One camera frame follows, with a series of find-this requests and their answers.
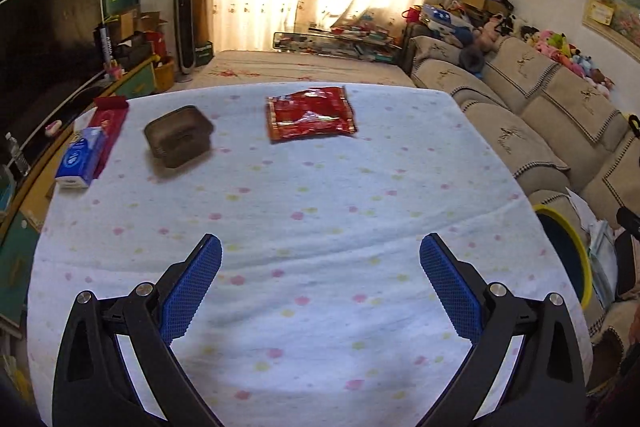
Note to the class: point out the black cylinder with white print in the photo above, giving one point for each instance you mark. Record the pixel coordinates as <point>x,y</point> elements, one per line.
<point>106,43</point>

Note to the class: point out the beige sofa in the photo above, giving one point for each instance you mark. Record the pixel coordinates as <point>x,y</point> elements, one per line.
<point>540,127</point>

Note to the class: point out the grey cushion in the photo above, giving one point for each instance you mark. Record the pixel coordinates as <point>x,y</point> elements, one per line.
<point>472,59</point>

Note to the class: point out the glass coffee table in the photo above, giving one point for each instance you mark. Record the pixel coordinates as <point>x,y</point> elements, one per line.
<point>340,41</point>

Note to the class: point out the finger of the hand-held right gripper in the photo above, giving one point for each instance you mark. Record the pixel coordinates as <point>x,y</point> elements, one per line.
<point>631,221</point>

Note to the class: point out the yellow rimmed trash bin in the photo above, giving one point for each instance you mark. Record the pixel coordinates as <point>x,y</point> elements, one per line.
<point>570,252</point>

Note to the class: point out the black television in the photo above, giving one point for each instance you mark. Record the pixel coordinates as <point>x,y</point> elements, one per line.
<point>45,42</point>

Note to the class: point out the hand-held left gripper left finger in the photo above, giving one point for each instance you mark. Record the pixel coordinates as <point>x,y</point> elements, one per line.
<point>192,287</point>

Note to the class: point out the television cabinet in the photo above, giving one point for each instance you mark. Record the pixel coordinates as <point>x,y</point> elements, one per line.
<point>20,227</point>

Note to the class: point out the blue and white bag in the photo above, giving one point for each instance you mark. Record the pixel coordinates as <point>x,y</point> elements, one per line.
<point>442,18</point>

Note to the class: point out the clear water bottle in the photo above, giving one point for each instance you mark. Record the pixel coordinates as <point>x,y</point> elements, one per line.
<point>16,157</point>

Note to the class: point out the floral beige tablecloth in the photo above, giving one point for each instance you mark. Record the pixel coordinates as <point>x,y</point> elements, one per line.
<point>300,69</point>

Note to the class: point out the yellow basket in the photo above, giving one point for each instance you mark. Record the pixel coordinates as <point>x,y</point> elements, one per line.
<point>164,74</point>

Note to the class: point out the row of plush toys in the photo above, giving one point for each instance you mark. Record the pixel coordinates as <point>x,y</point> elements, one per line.
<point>565,52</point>

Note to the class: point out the red snack packet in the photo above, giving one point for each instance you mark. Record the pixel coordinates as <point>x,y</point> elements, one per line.
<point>310,114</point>

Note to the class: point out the brown plastic tray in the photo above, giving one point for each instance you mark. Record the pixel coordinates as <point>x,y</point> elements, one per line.
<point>180,137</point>

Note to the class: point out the white dotted blanket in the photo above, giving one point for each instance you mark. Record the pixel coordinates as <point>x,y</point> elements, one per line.
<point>310,217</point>

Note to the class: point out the open cardboard box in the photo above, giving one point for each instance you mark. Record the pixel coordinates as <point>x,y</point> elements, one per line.
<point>142,23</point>

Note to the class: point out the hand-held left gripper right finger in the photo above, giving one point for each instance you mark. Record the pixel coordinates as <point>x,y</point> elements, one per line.
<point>450,287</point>

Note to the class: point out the small pink toy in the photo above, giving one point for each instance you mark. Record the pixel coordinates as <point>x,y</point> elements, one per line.
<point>53,128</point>

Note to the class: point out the red flat box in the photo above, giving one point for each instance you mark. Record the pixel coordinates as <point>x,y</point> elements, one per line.
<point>112,122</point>

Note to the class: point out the white plastic bag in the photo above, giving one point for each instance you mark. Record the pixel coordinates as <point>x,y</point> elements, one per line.
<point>597,247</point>

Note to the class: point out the blue tissue pack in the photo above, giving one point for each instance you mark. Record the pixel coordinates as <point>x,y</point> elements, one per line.
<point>80,157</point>

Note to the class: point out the black tower fan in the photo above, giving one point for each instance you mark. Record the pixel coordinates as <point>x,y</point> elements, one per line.
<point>183,32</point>

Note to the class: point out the pink plush doll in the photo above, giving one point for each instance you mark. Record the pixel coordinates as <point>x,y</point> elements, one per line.
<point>487,32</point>

